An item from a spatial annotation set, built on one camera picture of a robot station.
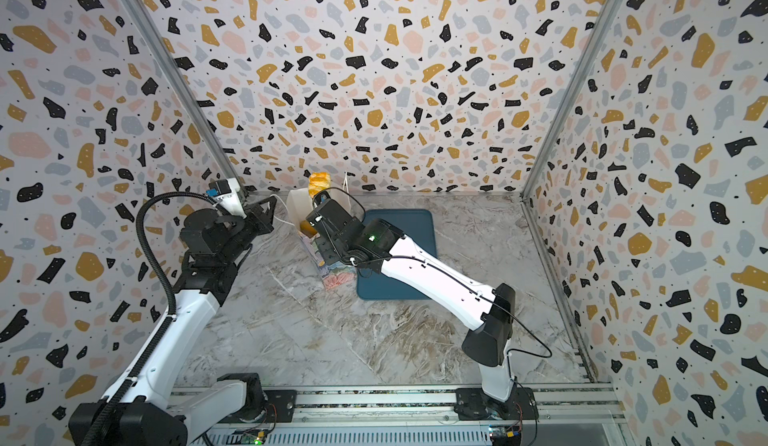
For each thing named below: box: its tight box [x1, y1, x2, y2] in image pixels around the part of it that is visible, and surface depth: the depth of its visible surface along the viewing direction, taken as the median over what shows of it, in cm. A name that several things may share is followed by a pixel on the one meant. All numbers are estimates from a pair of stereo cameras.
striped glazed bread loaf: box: [308, 172, 331, 198], surface depth 79 cm
